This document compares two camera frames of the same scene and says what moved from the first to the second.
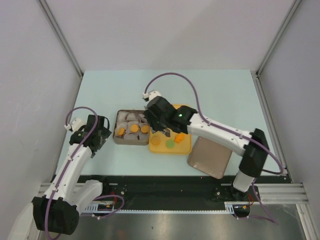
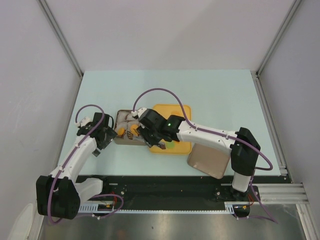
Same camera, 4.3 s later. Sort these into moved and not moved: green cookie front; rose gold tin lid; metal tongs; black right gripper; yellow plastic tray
Moved: black right gripper; metal tongs
Not moved: green cookie front; yellow plastic tray; rose gold tin lid
